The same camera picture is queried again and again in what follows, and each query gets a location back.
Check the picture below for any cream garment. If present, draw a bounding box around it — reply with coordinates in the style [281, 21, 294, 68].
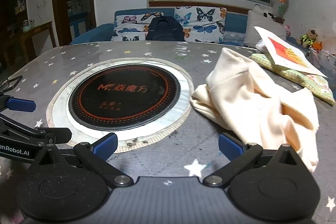
[189, 47, 319, 174]

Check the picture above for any clear plastic bag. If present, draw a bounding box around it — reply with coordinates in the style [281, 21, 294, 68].
[255, 39, 271, 54]

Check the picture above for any black backpack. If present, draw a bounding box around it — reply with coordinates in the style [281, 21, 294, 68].
[146, 17, 186, 42]

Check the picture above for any wooden side table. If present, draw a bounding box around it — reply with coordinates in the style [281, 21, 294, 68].
[16, 21, 57, 62]

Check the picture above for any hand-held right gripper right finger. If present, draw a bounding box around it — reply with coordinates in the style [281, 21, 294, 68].
[203, 133, 307, 187]

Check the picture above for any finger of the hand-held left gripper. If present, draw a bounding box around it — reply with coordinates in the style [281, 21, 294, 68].
[0, 76, 37, 112]
[0, 114, 72, 145]

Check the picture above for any grey pillow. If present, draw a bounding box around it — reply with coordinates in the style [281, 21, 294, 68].
[243, 9, 286, 48]

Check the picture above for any panda plush toy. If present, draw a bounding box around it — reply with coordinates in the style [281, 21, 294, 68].
[253, 4, 285, 25]

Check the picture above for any grey star-print table cover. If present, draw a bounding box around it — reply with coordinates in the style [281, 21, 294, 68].
[0, 41, 336, 224]

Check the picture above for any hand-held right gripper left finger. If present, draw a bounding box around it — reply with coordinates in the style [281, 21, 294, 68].
[29, 133, 134, 187]

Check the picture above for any butterfly print cushion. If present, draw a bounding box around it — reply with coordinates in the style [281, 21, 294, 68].
[175, 6, 227, 43]
[112, 12, 164, 41]

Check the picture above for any teddy bear plush toy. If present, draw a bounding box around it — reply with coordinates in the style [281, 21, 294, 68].
[296, 28, 319, 48]

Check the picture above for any white marble cooktop ring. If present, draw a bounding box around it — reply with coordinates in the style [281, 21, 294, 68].
[47, 57, 195, 153]

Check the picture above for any blue sofa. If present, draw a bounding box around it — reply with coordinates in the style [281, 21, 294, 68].
[69, 7, 297, 47]

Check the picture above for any white card with red print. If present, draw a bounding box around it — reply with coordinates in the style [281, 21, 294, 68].
[253, 26, 328, 78]

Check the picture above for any black round induction cooktop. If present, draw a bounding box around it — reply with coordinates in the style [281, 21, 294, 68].
[69, 64, 181, 131]

